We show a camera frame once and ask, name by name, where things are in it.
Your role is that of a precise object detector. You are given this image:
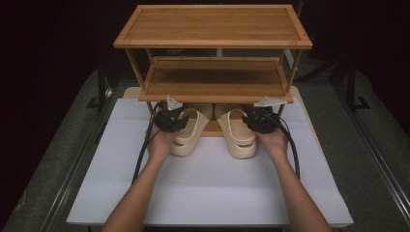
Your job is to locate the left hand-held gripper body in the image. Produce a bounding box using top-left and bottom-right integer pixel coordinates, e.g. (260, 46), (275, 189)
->
(153, 94), (190, 133)

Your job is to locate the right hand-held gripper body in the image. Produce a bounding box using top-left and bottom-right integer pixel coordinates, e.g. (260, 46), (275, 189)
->
(242, 96), (288, 135)

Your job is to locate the cream clog shoe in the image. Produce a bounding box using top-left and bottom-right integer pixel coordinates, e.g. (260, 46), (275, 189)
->
(214, 102), (258, 160)
(169, 102), (214, 158)

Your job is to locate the wooden three-tier shoe rack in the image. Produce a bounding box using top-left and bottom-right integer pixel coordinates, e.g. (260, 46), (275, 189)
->
(113, 4), (313, 139)

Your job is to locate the person's right hand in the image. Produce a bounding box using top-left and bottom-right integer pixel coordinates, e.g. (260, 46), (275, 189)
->
(255, 125), (290, 160)

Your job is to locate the person's left hand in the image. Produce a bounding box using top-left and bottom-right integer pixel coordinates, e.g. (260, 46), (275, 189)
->
(147, 124), (179, 160)

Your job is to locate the white table mat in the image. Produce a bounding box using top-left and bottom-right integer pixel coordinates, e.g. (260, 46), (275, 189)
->
(66, 98), (354, 226)

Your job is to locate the black metal stand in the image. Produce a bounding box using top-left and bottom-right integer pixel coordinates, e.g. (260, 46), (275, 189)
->
(86, 59), (112, 112)
(335, 56), (371, 113)

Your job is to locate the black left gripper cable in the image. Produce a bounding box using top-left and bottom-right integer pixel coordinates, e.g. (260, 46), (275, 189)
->
(131, 101), (166, 186)

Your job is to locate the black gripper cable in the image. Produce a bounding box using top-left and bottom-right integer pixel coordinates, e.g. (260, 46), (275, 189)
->
(131, 101), (166, 186)
(269, 112), (301, 180)

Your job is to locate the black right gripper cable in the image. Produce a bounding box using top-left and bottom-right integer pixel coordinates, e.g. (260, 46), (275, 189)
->
(269, 112), (301, 180)

